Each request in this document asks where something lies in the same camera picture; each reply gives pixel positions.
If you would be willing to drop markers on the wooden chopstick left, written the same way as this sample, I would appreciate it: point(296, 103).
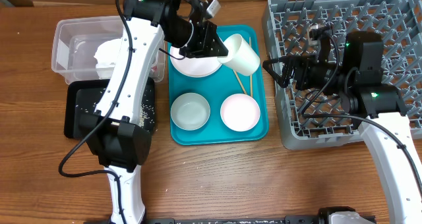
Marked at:
point(239, 81)

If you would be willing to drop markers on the white empty bowl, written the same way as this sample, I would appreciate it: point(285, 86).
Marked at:
point(240, 112)

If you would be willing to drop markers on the white bowl with rice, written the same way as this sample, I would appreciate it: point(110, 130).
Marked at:
point(190, 111)

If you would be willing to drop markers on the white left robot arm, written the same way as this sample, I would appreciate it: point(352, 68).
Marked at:
point(112, 131)

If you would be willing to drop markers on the grey dishwasher rack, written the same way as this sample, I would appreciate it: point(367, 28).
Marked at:
point(308, 119)

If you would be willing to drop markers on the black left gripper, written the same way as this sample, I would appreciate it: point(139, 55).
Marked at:
point(207, 34)

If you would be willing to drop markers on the black plastic tray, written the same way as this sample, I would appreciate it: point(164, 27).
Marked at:
point(74, 87)

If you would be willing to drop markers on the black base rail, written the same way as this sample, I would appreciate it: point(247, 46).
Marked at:
point(320, 217)

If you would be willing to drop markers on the cream paper cup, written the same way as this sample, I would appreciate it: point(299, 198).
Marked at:
point(241, 57)

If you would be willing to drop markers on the teal serving tray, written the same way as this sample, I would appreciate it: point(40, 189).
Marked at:
point(215, 88)

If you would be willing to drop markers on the white round plate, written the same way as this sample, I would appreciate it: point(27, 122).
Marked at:
point(194, 67)

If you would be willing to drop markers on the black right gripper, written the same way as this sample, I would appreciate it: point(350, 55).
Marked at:
point(302, 63)

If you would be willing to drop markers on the clear plastic bin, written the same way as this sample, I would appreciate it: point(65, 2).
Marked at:
point(76, 41)

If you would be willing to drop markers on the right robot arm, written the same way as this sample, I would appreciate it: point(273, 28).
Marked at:
point(377, 110)

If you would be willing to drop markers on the white napkin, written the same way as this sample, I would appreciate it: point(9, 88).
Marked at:
point(106, 56)

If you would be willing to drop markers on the pile of rice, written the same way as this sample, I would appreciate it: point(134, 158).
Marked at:
point(86, 100)

